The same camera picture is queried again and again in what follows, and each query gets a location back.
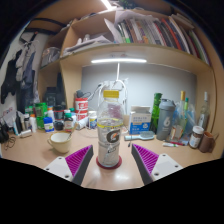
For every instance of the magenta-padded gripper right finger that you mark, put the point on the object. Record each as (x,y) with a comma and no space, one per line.
(146,160)

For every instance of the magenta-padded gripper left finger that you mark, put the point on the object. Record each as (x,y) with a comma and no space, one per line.
(79,161)

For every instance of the clear yellow-capped drink bottle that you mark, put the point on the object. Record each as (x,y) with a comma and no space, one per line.
(110,133)

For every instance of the light blue hairbrush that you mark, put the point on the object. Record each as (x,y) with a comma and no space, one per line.
(143,135)

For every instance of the cream ceramic cup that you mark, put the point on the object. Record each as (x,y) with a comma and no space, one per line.
(60,143)

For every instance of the white toothpaste tube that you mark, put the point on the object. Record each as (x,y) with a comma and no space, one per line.
(170,144)

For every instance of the flat round red coaster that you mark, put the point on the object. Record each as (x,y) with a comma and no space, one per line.
(118,164)

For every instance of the blue and white box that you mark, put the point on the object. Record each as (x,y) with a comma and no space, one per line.
(140,121)

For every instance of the dark bottle with green cap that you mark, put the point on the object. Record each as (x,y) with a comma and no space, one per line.
(68,124)

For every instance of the small white pill bottle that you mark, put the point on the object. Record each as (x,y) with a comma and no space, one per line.
(92,121)

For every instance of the grey shaker bottle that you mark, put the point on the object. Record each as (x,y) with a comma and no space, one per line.
(165,121)

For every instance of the white bottle with blue cap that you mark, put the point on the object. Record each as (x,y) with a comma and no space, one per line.
(48,125)

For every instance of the green glass bottle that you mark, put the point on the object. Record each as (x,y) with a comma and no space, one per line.
(155,111)

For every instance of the brown jar with white lid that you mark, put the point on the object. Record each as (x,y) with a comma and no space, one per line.
(196,138)

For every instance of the red and white canister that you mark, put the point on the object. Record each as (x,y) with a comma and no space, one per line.
(81,106)

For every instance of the clear bottle with yellow neck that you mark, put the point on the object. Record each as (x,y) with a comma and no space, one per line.
(181,113)

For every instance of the green plastic container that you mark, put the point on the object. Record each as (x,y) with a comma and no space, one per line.
(41,113)

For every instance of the brown mug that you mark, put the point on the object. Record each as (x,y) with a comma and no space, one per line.
(206,142)

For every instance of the tall clear glass bottle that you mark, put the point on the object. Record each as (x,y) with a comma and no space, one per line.
(203,115)

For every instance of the white power strip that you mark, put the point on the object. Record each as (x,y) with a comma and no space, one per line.
(115,83)

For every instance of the hanging dark clothes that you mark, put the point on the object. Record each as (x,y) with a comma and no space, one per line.
(20,80)

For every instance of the white LED light bar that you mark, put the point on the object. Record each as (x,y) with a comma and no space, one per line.
(118,60)

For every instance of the wooden shelf unit with books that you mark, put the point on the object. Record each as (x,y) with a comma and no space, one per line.
(133,50)

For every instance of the ceiling tube light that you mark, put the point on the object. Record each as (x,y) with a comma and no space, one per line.
(106,4)

